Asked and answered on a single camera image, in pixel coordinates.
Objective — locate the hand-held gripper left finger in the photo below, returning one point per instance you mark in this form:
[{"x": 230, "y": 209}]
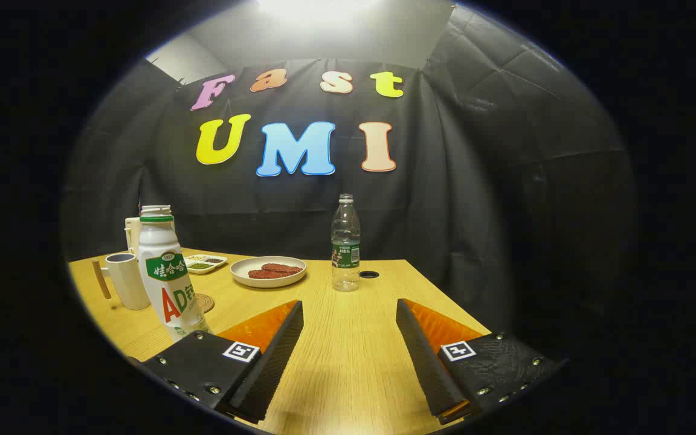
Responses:
[{"x": 275, "y": 362}]

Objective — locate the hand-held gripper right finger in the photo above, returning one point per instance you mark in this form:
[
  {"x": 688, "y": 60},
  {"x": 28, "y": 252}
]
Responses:
[{"x": 423, "y": 362}]

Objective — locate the round cork coaster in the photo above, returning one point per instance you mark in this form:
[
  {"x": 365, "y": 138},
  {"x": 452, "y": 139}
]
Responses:
[{"x": 206, "y": 302}]

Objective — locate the white juice bottle green label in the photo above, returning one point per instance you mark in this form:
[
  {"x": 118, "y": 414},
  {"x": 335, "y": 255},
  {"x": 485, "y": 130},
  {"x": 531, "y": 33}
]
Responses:
[{"x": 167, "y": 284}]

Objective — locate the small black bottle cap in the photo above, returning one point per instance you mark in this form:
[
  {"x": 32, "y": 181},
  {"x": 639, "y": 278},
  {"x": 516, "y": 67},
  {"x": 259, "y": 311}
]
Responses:
[{"x": 362, "y": 274}]

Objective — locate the clear plastic water bottle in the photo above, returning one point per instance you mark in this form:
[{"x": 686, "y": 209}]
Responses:
[{"x": 345, "y": 241}]

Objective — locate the wooden table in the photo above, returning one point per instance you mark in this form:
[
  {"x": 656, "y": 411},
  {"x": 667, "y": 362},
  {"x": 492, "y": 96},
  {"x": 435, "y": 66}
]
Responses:
[{"x": 348, "y": 338}]

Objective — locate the red meat slice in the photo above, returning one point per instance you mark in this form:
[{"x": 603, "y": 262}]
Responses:
[
  {"x": 263, "y": 274},
  {"x": 284, "y": 267}
]

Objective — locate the round white plate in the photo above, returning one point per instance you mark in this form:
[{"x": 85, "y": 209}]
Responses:
[{"x": 242, "y": 277}]

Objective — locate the white divided dish with beans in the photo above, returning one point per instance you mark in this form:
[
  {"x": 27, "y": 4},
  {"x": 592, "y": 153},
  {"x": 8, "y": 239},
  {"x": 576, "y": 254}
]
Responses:
[{"x": 204, "y": 264}]

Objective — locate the black backdrop cloth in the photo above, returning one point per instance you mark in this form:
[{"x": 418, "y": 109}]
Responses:
[{"x": 444, "y": 211}]

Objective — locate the cream toaster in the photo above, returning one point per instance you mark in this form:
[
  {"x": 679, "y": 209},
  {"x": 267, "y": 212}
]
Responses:
[{"x": 132, "y": 232}]

